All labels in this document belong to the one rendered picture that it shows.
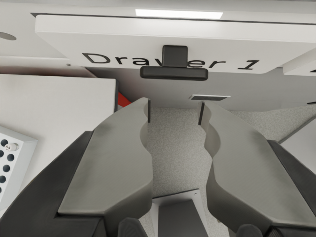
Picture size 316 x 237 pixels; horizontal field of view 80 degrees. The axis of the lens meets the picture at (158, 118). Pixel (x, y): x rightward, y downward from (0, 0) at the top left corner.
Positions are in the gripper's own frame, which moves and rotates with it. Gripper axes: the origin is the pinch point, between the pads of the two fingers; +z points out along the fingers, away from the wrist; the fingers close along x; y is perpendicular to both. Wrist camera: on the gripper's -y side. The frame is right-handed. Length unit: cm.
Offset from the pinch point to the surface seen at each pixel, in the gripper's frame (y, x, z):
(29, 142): 16.2, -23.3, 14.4
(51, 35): -2.1, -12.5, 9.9
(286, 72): 2.8, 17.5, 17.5
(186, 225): 76, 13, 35
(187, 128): 57, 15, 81
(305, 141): 58, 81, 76
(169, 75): 1.2, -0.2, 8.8
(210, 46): -1.6, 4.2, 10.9
